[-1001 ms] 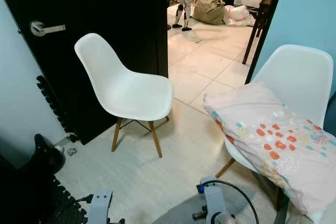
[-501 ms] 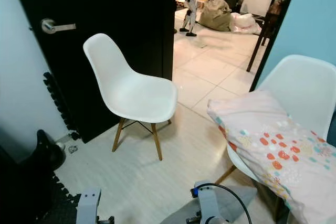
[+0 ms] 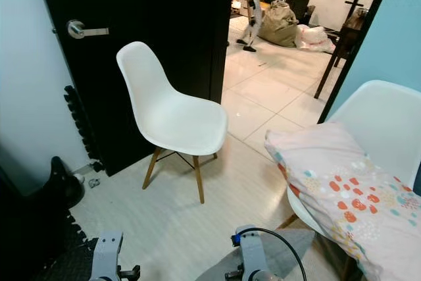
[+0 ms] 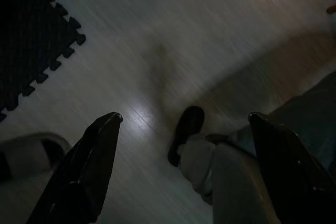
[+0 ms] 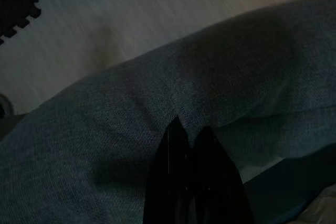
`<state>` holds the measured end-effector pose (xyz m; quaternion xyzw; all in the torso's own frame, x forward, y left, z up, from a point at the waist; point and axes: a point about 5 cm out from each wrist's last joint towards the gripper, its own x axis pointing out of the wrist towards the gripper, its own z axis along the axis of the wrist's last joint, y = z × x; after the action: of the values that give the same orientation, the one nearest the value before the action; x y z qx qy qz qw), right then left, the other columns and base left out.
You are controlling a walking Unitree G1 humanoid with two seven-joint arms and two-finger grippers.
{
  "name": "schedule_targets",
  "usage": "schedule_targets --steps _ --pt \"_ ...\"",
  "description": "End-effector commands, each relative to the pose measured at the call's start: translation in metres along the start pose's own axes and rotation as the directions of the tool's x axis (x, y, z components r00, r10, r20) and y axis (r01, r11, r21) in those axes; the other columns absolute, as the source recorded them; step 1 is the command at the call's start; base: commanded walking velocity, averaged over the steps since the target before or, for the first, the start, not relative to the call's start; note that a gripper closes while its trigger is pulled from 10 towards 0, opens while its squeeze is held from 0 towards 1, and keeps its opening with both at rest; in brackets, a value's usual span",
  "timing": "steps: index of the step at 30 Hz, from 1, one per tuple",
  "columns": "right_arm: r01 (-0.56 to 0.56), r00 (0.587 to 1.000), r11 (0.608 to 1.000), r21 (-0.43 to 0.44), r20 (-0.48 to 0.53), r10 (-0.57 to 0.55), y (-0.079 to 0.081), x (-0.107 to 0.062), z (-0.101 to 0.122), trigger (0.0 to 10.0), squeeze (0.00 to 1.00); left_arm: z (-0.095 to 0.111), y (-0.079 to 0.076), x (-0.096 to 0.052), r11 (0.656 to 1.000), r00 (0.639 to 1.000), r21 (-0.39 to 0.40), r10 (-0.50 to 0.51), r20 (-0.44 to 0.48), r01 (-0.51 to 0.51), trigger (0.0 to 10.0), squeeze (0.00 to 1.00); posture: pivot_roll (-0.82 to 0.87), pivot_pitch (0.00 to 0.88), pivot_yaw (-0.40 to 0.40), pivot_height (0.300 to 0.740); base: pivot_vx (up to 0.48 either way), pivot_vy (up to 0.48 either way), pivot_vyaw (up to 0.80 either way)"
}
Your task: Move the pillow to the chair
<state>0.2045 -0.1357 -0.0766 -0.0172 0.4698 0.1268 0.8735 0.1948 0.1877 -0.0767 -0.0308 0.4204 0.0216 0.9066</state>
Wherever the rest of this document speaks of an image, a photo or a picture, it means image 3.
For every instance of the pink pillow with printed dots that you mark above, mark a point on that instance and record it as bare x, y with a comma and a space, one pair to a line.
348, 195

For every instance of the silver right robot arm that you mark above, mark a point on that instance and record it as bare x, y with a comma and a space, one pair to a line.
264, 276

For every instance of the white plastic chair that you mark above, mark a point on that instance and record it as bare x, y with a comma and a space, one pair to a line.
385, 123
171, 116

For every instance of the black office chair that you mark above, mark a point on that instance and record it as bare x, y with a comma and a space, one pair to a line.
299, 8

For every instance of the black foam floor mat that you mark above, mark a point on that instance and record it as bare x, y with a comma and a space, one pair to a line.
72, 258

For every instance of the black soft bag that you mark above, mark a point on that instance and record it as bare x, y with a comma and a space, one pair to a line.
39, 215

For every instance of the black foam edge strip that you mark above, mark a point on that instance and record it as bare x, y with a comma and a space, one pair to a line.
79, 123

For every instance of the black room door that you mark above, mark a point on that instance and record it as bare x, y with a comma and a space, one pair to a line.
145, 57

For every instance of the white plastic bag red print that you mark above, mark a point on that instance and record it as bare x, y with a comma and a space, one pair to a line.
314, 37

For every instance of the standing grey humanoid robot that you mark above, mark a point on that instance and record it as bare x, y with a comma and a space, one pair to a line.
253, 24

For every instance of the black slanted metal stand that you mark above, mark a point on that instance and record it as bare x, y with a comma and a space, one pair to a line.
342, 37

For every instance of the dark brown wooden table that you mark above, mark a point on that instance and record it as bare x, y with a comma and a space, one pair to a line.
352, 27

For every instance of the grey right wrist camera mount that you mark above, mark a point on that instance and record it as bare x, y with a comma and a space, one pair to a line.
251, 251

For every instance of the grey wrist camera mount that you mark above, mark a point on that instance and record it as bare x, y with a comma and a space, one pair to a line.
107, 255
251, 251

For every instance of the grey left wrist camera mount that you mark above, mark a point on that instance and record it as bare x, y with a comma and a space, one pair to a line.
107, 255

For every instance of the black door frame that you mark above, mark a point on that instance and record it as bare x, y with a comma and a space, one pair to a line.
362, 37

